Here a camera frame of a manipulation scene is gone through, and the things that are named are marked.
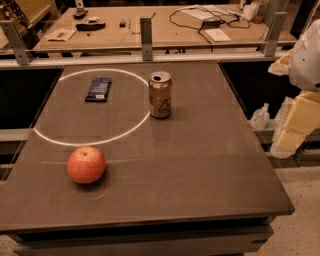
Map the metal guard rail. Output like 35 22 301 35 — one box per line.
1 17 283 59

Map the blue rxbar blueberry wrapper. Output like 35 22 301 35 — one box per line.
85 77 112 102

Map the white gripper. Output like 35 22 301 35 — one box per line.
268 19 320 159

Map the black tool on table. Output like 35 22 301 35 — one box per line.
76 23 106 31

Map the gold soda can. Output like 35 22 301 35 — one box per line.
149 71 172 118

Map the white card left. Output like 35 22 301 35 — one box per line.
45 28 76 42

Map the small black block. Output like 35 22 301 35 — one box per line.
119 21 126 27

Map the wooden background table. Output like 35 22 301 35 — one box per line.
32 3 298 53

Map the white paper sheet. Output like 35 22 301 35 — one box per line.
179 5 228 20

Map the white envelope right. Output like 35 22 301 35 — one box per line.
205 28 231 42

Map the black device top left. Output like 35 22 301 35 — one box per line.
73 9 88 19

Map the red apple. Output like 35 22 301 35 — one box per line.
67 146 106 184

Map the black cable with adapter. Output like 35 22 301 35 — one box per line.
168 5 252 45

